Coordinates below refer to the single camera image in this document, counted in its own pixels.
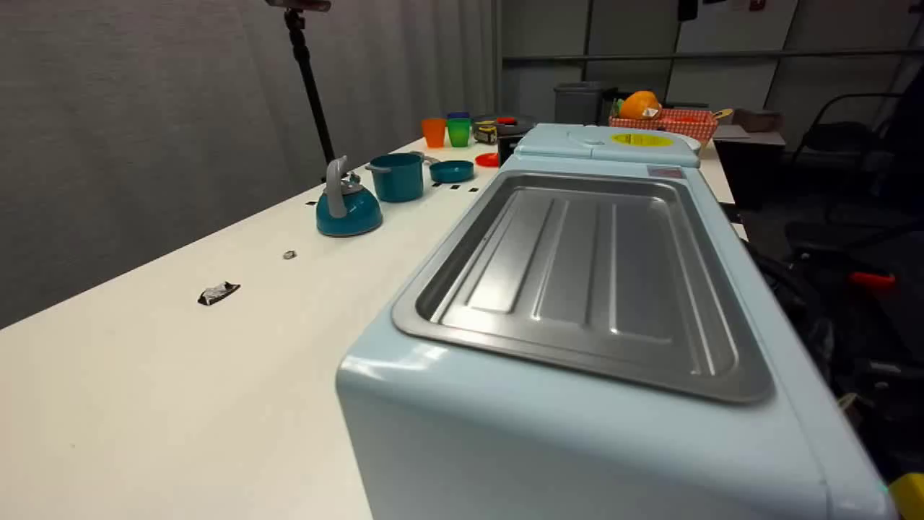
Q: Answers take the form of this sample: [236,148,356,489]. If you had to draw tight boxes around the grey bin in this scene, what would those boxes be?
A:
[552,80,619,126]

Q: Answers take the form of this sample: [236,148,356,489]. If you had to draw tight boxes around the teal toy pan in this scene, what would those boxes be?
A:
[428,158,476,188]

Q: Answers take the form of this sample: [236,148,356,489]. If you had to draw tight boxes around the teal toy pot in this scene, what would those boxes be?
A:
[368,151,431,204]

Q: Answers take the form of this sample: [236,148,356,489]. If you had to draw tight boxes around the black plastic object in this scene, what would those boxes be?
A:
[495,119,535,164]

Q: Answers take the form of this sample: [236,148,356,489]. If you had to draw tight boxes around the black camera tripod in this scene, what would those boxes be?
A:
[266,0,342,166]

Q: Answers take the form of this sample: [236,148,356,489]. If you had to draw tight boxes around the red plastic basket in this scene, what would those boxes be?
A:
[607,106,723,148]

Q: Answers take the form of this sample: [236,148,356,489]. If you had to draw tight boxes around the multicoloured toy box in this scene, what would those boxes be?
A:
[471,114,503,148]

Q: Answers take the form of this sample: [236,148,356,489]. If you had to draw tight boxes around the red tool handle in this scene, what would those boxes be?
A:
[847,269,900,295]

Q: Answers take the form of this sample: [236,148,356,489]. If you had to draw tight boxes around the orange plastic cup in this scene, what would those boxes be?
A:
[420,114,451,151]

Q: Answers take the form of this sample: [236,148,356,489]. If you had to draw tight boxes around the yellow object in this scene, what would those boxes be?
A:
[886,470,924,520]

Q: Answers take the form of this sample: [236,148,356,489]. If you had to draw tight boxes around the grey metal baking tray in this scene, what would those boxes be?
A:
[389,169,776,408]

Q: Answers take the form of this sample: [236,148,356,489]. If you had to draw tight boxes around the orange ball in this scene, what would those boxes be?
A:
[619,88,664,120]

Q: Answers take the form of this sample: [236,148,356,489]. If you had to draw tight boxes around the small metal bracket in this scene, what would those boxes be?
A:
[196,279,243,309]

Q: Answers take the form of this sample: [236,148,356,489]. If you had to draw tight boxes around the black chair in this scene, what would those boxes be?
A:
[789,88,912,197]

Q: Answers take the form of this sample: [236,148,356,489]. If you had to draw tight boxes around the green plastic cup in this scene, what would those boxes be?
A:
[444,110,476,151]

